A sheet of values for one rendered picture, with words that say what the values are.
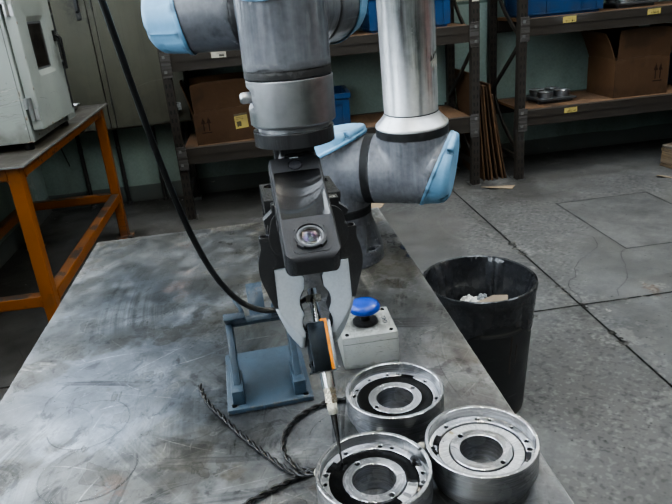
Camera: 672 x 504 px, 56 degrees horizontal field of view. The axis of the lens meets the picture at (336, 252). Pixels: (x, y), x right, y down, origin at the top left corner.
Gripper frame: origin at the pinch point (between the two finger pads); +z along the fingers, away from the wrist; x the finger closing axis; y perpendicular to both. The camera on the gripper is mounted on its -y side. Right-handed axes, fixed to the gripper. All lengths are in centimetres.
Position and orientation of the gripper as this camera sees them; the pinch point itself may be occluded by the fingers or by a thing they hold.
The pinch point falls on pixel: (318, 335)
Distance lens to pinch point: 62.4
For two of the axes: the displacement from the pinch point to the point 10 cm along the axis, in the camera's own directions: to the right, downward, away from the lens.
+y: -1.9, -3.5, 9.2
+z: 0.8, 9.2, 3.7
